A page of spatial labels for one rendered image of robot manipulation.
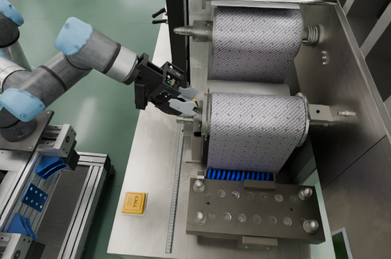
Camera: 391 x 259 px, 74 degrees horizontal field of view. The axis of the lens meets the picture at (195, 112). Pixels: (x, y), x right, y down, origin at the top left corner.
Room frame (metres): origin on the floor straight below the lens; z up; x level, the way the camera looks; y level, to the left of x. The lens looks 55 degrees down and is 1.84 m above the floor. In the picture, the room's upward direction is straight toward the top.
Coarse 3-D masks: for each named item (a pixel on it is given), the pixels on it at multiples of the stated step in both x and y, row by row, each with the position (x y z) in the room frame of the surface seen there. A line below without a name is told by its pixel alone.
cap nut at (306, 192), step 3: (300, 189) 0.28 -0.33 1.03; (303, 189) 0.27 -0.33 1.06; (306, 189) 0.27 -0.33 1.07; (309, 189) 0.27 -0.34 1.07; (300, 192) 0.27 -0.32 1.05; (303, 192) 0.26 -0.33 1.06; (306, 192) 0.26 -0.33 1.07; (309, 192) 0.26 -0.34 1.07; (300, 195) 0.26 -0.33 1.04; (303, 195) 0.26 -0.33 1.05; (306, 195) 0.25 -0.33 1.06; (309, 195) 0.25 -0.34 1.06; (303, 198) 0.25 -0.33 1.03; (306, 198) 0.25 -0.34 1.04; (309, 198) 0.25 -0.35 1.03
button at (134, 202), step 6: (126, 192) 0.31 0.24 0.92; (132, 192) 0.31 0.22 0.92; (138, 192) 0.31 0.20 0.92; (126, 198) 0.28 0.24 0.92; (132, 198) 0.28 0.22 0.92; (138, 198) 0.28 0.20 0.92; (144, 198) 0.29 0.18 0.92; (126, 204) 0.26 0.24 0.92; (132, 204) 0.26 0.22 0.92; (138, 204) 0.26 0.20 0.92; (126, 210) 0.24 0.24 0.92; (132, 210) 0.24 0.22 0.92; (138, 210) 0.24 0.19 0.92
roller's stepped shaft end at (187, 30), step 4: (176, 28) 0.67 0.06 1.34; (180, 28) 0.67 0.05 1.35; (184, 28) 0.66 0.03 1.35; (188, 28) 0.66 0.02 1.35; (192, 28) 0.66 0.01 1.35; (176, 32) 0.66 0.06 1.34; (180, 32) 0.66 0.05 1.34; (184, 32) 0.66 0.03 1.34; (188, 32) 0.66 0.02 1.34; (192, 32) 0.66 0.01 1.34; (192, 36) 0.66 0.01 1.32
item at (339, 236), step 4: (336, 236) 0.12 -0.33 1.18; (340, 236) 0.11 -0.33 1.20; (336, 240) 0.11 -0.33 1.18; (340, 240) 0.11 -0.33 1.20; (336, 244) 0.10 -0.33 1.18; (340, 244) 0.10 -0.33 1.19; (336, 248) 0.09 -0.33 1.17; (340, 248) 0.09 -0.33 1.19; (344, 248) 0.09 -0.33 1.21; (336, 252) 0.09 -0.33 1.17; (340, 252) 0.08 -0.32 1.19; (344, 252) 0.08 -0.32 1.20; (336, 256) 0.08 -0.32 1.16; (340, 256) 0.08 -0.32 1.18; (344, 256) 0.07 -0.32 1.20
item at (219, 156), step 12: (216, 156) 0.35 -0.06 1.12; (228, 156) 0.35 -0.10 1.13; (240, 156) 0.35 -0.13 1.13; (252, 156) 0.34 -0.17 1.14; (264, 156) 0.34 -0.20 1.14; (276, 156) 0.34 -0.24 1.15; (288, 156) 0.34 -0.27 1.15; (216, 168) 0.35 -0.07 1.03; (228, 168) 0.35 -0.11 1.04; (240, 168) 0.35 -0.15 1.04; (252, 168) 0.34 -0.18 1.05; (264, 168) 0.34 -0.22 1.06; (276, 168) 0.34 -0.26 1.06
